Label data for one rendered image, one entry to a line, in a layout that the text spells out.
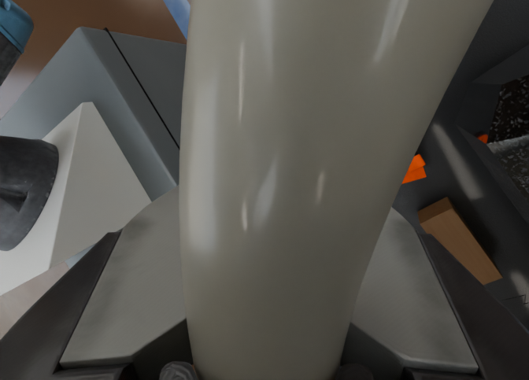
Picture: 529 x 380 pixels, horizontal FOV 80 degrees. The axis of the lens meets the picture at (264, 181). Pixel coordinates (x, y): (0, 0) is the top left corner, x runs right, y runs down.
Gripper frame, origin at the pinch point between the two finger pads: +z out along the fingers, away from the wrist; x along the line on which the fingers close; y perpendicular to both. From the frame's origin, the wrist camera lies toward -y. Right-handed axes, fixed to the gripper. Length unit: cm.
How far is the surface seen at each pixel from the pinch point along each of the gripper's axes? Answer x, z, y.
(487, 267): 75, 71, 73
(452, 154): 65, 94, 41
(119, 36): -29, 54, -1
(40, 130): -45, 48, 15
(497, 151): 43, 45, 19
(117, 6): -69, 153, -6
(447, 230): 61, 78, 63
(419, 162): 53, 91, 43
